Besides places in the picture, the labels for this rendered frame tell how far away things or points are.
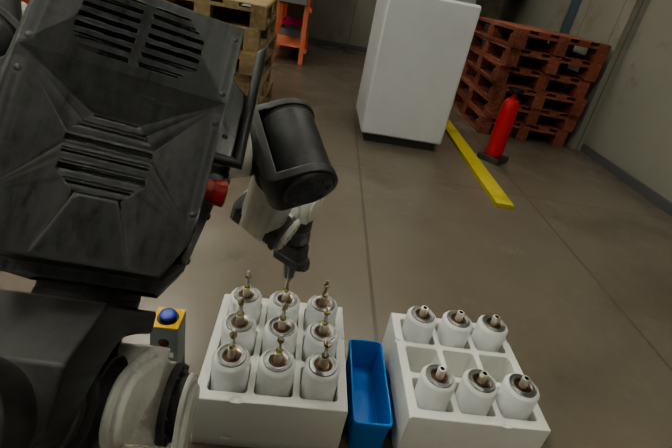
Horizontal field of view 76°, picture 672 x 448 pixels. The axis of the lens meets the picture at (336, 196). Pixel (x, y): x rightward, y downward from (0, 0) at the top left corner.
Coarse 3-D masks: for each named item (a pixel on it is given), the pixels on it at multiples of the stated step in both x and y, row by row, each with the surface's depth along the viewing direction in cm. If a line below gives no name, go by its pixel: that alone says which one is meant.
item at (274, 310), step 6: (270, 300) 132; (270, 306) 131; (276, 306) 129; (294, 306) 131; (270, 312) 131; (276, 312) 130; (288, 312) 129; (294, 312) 131; (270, 318) 132; (294, 318) 133
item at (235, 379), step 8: (216, 352) 111; (248, 352) 113; (216, 360) 109; (248, 360) 111; (216, 368) 107; (224, 368) 107; (232, 368) 107; (240, 368) 108; (248, 368) 112; (216, 376) 109; (224, 376) 107; (232, 376) 108; (240, 376) 109; (216, 384) 110; (224, 384) 109; (232, 384) 109; (240, 384) 111; (240, 392) 112
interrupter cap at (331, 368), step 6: (318, 354) 115; (312, 360) 113; (318, 360) 114; (330, 360) 114; (312, 366) 112; (318, 366) 112; (330, 366) 113; (336, 366) 113; (318, 372) 110; (324, 372) 110; (330, 372) 111
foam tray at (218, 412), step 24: (264, 312) 136; (216, 336) 124; (216, 408) 108; (240, 408) 108; (264, 408) 109; (288, 408) 109; (312, 408) 109; (336, 408) 110; (192, 432) 112; (216, 432) 112; (240, 432) 113; (264, 432) 113; (288, 432) 113; (312, 432) 113; (336, 432) 114
